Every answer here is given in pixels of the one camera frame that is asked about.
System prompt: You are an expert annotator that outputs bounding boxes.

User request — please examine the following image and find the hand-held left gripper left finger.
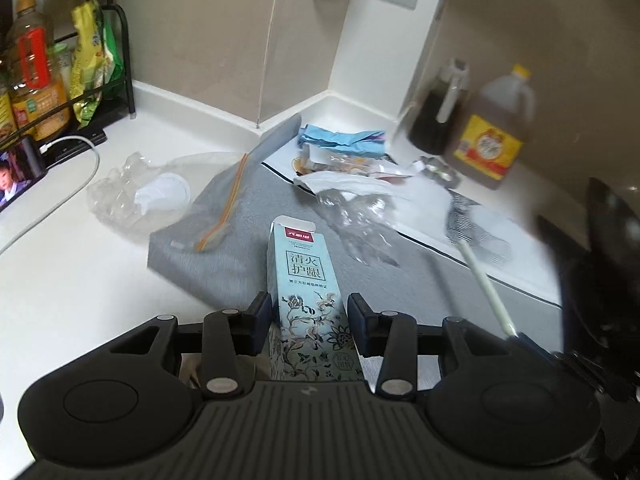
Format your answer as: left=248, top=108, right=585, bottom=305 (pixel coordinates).
left=102, top=291, right=273, bottom=401

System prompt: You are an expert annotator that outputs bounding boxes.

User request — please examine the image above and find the crumpled foil piece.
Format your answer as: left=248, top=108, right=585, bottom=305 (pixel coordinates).
left=419, top=155, right=462, bottom=189

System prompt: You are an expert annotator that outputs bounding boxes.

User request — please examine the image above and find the printed flat wrapper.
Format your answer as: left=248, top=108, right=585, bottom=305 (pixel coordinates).
left=292, top=152, right=416, bottom=179

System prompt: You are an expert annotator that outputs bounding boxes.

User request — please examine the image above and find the blue crumpled wrapper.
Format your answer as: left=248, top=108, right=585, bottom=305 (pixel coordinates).
left=298, top=124, right=387, bottom=157

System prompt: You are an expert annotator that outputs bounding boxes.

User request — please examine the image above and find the clear orange-striped zip bag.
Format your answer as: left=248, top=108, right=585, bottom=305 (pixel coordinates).
left=150, top=152, right=251, bottom=253

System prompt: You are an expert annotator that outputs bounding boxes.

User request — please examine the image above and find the yellow-label cooking wine bottle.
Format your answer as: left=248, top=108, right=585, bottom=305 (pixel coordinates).
left=445, top=64, right=538, bottom=191

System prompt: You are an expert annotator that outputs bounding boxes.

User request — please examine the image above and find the clear crumpled plastic wrap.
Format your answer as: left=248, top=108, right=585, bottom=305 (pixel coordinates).
left=315, top=187, right=403, bottom=268

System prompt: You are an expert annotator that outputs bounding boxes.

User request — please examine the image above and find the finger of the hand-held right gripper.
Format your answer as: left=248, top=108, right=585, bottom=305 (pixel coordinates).
left=507, top=331, right=608, bottom=396

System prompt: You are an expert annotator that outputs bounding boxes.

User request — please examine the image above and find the yellow snack bag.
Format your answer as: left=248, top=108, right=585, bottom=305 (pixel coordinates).
left=69, top=0, right=108, bottom=128

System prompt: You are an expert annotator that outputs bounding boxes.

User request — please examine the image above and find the teal floral toothpaste box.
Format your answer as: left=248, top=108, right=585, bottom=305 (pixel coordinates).
left=266, top=215, right=366, bottom=382

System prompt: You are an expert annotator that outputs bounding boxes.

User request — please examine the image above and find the white toothbrush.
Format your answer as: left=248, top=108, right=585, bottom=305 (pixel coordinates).
left=444, top=187, right=521, bottom=341

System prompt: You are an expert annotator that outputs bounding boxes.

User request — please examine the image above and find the green snack bag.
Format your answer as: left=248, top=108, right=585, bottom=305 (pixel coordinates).
left=100, top=12, right=126, bottom=96

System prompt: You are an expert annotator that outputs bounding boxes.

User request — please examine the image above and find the clear plastic cup white lid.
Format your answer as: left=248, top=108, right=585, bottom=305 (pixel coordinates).
left=86, top=152, right=193, bottom=233

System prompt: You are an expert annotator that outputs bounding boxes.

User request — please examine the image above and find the grey cloth mat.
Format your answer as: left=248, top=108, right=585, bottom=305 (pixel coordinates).
left=146, top=114, right=563, bottom=393

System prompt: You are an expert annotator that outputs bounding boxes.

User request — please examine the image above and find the white charging cable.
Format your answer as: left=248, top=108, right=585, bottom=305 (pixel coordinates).
left=0, top=135, right=101, bottom=256

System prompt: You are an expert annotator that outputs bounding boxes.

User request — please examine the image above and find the white crumpled paper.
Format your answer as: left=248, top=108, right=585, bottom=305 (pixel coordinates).
left=294, top=170, right=401, bottom=198

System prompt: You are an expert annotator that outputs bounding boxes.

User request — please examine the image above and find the black smartphone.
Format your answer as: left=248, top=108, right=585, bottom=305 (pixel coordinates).
left=0, top=137, right=48, bottom=213

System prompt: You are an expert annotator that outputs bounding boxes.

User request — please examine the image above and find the black wok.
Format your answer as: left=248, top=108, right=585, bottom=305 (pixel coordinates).
left=535, top=175, right=640, bottom=356

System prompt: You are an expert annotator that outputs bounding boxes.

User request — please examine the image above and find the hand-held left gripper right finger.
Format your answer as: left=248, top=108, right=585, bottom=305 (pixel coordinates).
left=346, top=292, right=521, bottom=401

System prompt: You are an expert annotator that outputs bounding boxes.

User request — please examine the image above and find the black wire spice rack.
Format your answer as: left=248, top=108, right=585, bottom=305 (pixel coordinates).
left=0, top=0, right=138, bottom=161

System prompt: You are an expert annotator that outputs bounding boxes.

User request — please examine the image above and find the red-label cooking oil bottle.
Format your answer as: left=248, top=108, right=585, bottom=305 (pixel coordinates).
left=7, top=0, right=71, bottom=141

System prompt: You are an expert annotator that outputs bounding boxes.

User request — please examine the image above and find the dark soy sauce bottle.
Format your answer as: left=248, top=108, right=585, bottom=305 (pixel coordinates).
left=407, top=57, right=471, bottom=156

